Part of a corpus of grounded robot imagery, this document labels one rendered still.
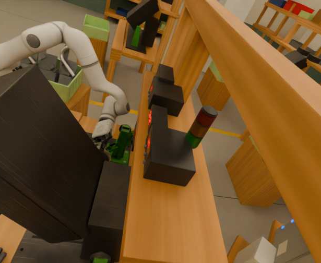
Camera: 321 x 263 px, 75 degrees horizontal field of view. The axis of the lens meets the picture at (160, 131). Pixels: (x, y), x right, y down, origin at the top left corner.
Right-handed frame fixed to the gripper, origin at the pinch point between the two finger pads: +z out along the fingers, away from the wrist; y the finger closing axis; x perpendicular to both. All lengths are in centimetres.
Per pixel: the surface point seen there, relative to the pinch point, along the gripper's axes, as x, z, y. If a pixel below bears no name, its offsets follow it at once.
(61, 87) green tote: 3, -73, -67
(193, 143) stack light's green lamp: -11, 15, 53
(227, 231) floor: 199, 2, 16
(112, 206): 1.3, 29.0, 15.0
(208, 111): -19, 11, 60
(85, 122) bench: 20, -43, -46
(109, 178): 1.4, 16.7, 10.2
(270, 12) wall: 396, -714, 183
